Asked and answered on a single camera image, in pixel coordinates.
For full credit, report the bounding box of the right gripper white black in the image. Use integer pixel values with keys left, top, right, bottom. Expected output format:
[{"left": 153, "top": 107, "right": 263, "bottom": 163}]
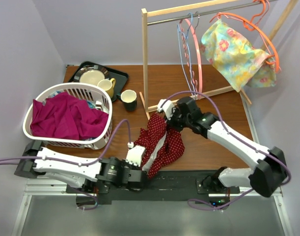
[{"left": 164, "top": 106, "right": 192, "bottom": 132}]

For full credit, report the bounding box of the red polka dot skirt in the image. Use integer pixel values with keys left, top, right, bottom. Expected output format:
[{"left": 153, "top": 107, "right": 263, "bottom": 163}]
[{"left": 134, "top": 113, "right": 185, "bottom": 179}]

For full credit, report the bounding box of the pink plastic hanger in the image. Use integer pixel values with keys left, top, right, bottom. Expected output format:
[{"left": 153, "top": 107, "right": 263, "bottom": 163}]
[{"left": 178, "top": 17, "right": 203, "bottom": 93}]

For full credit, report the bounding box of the floral pastel skirt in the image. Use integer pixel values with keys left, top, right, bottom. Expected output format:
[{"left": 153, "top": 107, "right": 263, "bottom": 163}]
[{"left": 201, "top": 19, "right": 276, "bottom": 92}]

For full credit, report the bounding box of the orange plastic hanger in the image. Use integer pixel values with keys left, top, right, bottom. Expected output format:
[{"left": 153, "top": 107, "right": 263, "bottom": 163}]
[{"left": 210, "top": 0, "right": 281, "bottom": 73}]

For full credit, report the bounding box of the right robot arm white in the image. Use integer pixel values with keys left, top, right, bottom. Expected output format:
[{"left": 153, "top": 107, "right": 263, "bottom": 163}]
[{"left": 157, "top": 96, "right": 288, "bottom": 197}]

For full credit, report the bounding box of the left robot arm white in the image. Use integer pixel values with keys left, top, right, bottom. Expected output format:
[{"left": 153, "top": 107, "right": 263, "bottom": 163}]
[{"left": 14, "top": 141, "right": 147, "bottom": 193}]

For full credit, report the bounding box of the black mug cream inside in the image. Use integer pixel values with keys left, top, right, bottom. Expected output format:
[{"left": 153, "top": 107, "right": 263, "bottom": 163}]
[{"left": 116, "top": 89, "right": 137, "bottom": 112}]

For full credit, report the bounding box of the black tray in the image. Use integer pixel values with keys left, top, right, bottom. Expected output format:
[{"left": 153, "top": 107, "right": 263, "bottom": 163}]
[{"left": 67, "top": 61, "right": 129, "bottom": 102}]

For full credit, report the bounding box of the yellow mug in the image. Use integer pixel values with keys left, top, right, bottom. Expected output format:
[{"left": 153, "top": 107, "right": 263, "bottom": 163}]
[{"left": 98, "top": 78, "right": 116, "bottom": 98}]

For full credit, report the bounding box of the magenta cloth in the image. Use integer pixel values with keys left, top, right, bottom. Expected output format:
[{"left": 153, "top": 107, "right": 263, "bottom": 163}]
[{"left": 30, "top": 92, "right": 109, "bottom": 141}]

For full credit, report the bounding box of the cream plate black rim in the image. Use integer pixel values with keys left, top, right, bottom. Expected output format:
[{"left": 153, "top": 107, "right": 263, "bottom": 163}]
[{"left": 74, "top": 64, "right": 110, "bottom": 86}]

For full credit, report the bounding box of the wooden clothes rack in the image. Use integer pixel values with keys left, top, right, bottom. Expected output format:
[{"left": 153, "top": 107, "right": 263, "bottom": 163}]
[{"left": 139, "top": 0, "right": 298, "bottom": 118}]

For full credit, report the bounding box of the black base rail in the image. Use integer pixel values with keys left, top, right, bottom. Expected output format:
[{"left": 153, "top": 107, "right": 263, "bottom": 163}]
[{"left": 79, "top": 170, "right": 240, "bottom": 205}]

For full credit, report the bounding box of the blue wire hanger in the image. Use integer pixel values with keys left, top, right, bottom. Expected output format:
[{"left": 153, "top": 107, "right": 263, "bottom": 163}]
[{"left": 176, "top": 12, "right": 202, "bottom": 99}]

